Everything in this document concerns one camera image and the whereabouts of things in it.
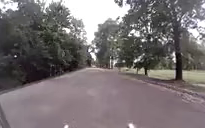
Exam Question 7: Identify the grey asphalt road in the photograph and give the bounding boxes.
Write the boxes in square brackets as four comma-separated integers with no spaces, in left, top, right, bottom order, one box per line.
[0,67,205,128]

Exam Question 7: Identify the row of trees and bushes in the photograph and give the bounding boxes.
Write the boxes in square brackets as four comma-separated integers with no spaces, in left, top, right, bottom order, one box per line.
[0,0,95,93]

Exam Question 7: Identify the large dark-trunked tree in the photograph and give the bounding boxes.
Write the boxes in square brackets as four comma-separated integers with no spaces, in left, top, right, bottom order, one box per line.
[114,0,205,81]

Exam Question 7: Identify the grass field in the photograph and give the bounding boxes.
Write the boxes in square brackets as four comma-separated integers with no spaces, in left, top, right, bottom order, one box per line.
[121,67,205,86]

